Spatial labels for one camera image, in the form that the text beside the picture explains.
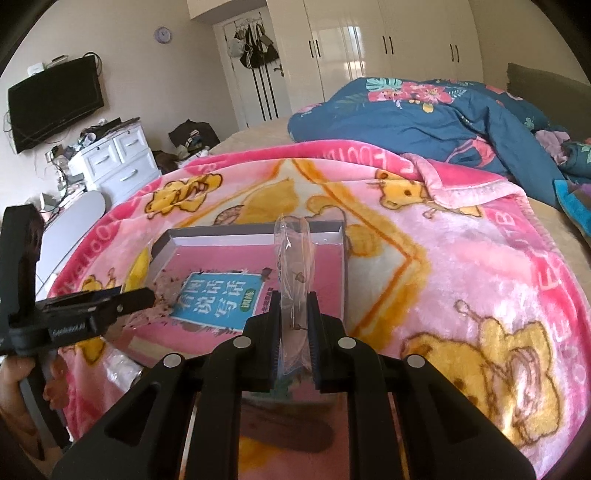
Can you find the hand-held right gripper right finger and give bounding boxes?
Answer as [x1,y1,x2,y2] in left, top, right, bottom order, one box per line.
[307,292,539,480]

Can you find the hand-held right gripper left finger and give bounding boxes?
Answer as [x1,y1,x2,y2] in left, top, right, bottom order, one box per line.
[51,292,283,480]

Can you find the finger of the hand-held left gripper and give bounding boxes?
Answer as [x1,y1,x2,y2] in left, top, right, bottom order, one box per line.
[38,287,157,325]

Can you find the clear plastic earring bag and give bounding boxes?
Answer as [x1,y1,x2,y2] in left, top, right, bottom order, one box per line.
[272,215,320,385]

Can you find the grey-rimmed clear tray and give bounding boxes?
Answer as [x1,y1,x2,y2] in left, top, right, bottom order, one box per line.
[139,220,347,352]

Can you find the person's left hand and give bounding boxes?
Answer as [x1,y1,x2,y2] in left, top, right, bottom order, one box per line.
[0,356,71,417]

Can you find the clear bag with dark beads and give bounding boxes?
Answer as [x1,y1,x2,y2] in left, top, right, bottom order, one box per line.
[150,270,188,319]

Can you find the pink printed blanket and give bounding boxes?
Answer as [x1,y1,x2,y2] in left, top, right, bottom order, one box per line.
[48,138,591,472]

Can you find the white drawer dresser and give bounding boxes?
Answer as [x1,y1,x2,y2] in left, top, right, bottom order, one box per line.
[68,122,160,205]

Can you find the dark bag on floor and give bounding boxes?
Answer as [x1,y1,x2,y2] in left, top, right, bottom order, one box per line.
[168,120,221,157]

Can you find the bed with beige sheet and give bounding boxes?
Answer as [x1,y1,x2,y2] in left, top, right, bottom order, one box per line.
[203,115,591,333]

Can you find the white room door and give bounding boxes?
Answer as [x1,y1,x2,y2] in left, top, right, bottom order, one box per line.
[212,21,294,133]

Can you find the blue floral quilt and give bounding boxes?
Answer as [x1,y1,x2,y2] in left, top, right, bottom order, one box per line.
[288,76,591,217]

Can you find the hanging bags on door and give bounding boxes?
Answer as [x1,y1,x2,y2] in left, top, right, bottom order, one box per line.
[228,23,280,71]

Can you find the teal striped pillow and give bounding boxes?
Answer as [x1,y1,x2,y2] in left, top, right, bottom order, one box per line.
[553,179,591,241]

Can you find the purple clothes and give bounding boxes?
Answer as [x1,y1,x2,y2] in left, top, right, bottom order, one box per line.
[534,129,574,163]

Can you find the white glossy wardrobe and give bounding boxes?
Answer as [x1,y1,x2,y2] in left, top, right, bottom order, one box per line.
[268,0,485,103]

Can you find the dark bed headboard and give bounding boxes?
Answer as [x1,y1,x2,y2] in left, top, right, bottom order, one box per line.
[505,62,591,141]

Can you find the black wall television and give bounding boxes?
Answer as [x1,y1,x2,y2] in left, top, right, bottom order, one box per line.
[7,58,105,155]

